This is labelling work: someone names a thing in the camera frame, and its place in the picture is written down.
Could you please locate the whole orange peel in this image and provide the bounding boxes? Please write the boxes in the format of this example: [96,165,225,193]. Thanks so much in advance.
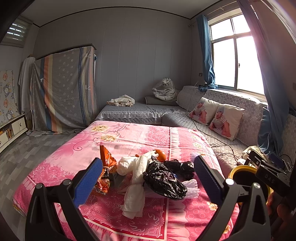
[154,149,167,162]

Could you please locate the blue curtain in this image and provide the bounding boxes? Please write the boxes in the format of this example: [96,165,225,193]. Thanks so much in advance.
[238,1,291,155]
[197,15,218,92]

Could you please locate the pink floral table cloth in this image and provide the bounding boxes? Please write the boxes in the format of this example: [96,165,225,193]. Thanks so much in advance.
[13,120,221,240]

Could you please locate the light green cloth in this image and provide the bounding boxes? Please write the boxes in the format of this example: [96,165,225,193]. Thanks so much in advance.
[242,146,268,161]

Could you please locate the large black plastic bag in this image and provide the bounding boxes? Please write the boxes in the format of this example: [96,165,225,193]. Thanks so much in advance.
[143,156,188,200]

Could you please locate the baby print pillow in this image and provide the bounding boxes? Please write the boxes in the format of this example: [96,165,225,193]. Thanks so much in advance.
[189,97,220,125]
[209,104,245,141]

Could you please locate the small black plastic bag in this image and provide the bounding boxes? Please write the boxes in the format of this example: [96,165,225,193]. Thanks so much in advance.
[163,159,195,181]

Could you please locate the grey quilted sofa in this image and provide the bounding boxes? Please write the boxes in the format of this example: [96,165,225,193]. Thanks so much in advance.
[95,85,296,172]

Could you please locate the person right hand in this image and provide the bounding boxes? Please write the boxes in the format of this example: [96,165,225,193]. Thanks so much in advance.
[266,192,295,240]

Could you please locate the window with dark frame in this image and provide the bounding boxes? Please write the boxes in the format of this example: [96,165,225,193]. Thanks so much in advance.
[208,8,264,95]

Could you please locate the cartoon print wall cloth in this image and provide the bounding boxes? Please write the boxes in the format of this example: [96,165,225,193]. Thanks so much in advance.
[0,70,20,126]

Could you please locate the white hanging towel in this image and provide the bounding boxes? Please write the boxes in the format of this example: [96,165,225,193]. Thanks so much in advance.
[18,56,36,114]

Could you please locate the white power strip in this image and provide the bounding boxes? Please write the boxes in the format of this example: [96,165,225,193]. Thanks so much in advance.
[237,158,248,165]

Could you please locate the crumpled beige cloth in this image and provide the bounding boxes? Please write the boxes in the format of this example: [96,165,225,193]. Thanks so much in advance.
[106,94,135,107]

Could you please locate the right baby print pillow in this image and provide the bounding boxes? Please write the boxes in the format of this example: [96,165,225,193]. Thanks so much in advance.
[209,104,245,141]

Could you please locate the grey folded cushion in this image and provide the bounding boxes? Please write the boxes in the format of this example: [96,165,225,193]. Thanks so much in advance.
[144,96,178,106]

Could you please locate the black charger cable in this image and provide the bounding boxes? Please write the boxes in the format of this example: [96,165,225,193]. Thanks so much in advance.
[188,81,241,163]

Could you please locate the white low drawer cabinet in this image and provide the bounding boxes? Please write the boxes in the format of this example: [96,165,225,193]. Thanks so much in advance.
[0,114,28,153]

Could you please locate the blue left curtain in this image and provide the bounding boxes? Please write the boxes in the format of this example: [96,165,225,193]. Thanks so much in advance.
[197,15,218,92]

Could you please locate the left baby print pillow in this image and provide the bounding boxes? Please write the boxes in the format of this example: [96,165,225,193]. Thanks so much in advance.
[189,97,220,125]

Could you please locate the blue right curtain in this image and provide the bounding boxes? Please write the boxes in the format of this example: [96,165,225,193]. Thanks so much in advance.
[238,1,291,155]

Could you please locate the wall ventilation louver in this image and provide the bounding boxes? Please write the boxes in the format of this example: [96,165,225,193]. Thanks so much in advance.
[1,16,33,48]

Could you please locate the striped sheet covered wardrobe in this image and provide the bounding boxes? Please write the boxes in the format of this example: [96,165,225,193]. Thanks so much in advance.
[30,45,99,133]

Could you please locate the orange snack wrapper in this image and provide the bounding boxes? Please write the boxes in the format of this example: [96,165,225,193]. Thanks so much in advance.
[91,145,117,196]

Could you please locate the white tissue paper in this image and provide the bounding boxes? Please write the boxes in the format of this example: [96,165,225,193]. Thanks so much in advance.
[116,150,158,219]

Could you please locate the white tiger plush toy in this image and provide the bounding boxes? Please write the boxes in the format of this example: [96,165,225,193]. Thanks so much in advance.
[152,77,178,102]

